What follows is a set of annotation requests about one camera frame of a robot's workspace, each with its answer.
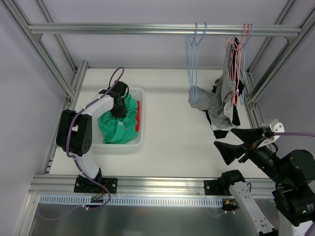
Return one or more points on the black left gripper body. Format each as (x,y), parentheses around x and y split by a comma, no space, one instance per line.
(118,108)

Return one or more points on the green tank top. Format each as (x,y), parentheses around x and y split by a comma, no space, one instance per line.
(119,130)

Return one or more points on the grey garment on hanger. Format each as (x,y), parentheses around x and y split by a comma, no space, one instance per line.
(216,102)

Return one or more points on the light blue wire hanger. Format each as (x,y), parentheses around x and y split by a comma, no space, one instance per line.
(189,47)

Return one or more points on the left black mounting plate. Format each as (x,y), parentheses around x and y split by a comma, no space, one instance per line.
(83,185)

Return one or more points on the red tank top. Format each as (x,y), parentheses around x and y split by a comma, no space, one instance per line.
(138,116)

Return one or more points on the white plastic perforated basket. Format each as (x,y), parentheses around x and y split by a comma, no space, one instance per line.
(99,148)

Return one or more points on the aluminium frame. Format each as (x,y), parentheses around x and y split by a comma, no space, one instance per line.
(296,35)

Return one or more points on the pink wire hanger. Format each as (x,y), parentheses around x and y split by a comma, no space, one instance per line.
(236,64)

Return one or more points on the black mounting plate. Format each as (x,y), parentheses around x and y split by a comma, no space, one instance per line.
(83,185)
(211,186)

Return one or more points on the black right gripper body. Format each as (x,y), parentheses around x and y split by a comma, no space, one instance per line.
(250,147)

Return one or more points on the white slotted cable duct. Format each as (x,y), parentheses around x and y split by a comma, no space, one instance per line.
(131,201)

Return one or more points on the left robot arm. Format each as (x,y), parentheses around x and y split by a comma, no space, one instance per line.
(75,130)

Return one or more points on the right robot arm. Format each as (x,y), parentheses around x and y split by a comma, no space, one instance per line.
(292,174)

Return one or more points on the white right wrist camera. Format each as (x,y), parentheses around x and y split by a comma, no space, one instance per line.
(270,128)

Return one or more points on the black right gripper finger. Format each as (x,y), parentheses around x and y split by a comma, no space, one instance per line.
(229,152)
(250,137)

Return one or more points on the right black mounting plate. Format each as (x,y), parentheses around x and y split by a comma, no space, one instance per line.
(211,186)

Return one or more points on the black garment on hanger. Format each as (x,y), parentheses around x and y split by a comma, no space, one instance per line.
(221,107)

